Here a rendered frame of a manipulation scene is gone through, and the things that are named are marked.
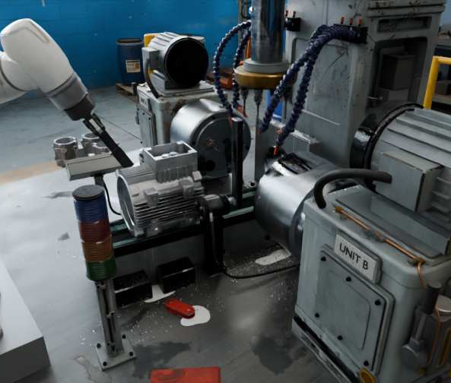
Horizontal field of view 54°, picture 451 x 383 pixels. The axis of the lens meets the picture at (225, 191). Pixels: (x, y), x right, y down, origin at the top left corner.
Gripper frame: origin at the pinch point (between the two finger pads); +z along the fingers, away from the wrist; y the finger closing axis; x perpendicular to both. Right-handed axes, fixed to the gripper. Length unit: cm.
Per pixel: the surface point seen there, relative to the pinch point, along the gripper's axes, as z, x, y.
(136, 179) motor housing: 2.8, 0.8, -9.8
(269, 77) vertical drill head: 1.5, -43.5, -14.0
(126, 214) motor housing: 14.0, 9.5, -1.7
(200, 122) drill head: 14.5, -27.3, 15.3
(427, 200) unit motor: 3, -32, -74
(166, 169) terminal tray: 5.4, -6.9, -10.9
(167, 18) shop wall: 136, -195, 591
